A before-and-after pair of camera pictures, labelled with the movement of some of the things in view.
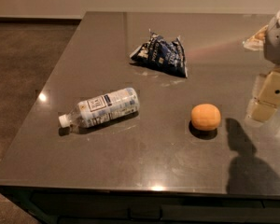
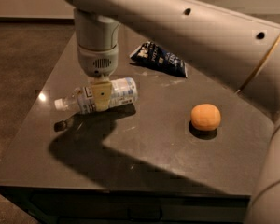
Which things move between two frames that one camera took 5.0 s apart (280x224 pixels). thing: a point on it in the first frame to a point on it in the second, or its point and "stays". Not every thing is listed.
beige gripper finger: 274,91 to 101,93
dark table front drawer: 74,206 stays
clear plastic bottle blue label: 102,109 to 123,91
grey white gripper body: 278,41 to 98,63
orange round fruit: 205,117 stays
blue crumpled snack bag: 161,55 stays
